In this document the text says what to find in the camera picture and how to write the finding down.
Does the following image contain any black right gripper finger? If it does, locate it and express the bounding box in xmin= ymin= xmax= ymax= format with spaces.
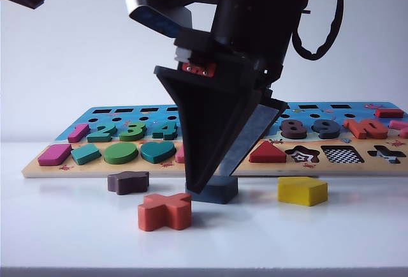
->
xmin=219 ymin=89 xmax=288 ymax=177
xmin=154 ymin=64 xmax=258 ymax=194

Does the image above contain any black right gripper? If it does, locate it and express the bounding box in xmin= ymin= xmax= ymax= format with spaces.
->
xmin=174 ymin=0 xmax=307 ymax=99

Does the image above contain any slate blue square block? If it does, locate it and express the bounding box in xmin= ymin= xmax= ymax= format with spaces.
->
xmin=185 ymin=175 xmax=239 ymax=205

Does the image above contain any red triangle shape block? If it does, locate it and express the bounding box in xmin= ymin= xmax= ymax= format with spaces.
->
xmin=249 ymin=140 xmax=287 ymax=163

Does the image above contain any dark green number four block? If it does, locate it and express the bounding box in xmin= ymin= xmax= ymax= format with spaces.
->
xmin=152 ymin=120 xmax=179 ymax=140

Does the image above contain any brown number eight block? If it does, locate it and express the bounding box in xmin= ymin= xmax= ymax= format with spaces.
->
xmin=279 ymin=119 xmax=309 ymax=140

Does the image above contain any teal heart shape block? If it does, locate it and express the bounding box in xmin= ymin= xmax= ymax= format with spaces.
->
xmin=140 ymin=141 xmax=177 ymax=165

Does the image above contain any green number three block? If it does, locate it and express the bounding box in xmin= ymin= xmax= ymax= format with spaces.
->
xmin=119 ymin=121 xmax=148 ymax=142

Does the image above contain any yellow pentagon shape block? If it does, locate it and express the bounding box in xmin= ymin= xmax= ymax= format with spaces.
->
xmin=277 ymin=176 xmax=328 ymax=207

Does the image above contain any slate blue number nine block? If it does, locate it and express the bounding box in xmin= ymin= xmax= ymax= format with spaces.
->
xmin=311 ymin=119 xmax=340 ymax=140

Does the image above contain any green oval shape block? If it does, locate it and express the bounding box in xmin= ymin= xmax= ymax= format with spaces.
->
xmin=103 ymin=142 xmax=139 ymax=165

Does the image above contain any purple star shape block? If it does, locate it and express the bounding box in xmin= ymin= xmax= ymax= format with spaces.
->
xmin=106 ymin=170 xmax=150 ymax=196

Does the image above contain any orange cross shape block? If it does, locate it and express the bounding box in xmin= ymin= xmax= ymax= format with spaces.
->
xmin=137 ymin=193 xmax=193 ymax=232

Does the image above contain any orange number ten block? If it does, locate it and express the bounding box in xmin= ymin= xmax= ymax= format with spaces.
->
xmin=343 ymin=117 xmax=390 ymax=140

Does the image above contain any teal number two block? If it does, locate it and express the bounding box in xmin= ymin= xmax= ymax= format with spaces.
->
xmin=86 ymin=123 xmax=117 ymax=143

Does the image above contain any wooden number shape puzzle board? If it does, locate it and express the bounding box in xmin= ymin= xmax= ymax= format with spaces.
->
xmin=21 ymin=100 xmax=408 ymax=179

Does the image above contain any teal parallelogram shape block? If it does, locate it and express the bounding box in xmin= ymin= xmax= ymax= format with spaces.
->
xmin=70 ymin=144 xmax=102 ymax=165

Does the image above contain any magenta number one block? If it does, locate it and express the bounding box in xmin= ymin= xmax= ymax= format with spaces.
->
xmin=67 ymin=123 xmax=90 ymax=144

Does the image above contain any red minus sign block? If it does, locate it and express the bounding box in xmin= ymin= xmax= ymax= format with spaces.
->
xmin=375 ymin=108 xmax=404 ymax=119

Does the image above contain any pink sign block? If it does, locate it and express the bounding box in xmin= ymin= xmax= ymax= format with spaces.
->
xmin=388 ymin=119 xmax=408 ymax=138

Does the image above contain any magenta rectangle shape block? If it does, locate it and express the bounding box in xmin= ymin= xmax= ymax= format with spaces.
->
xmin=37 ymin=144 xmax=73 ymax=167

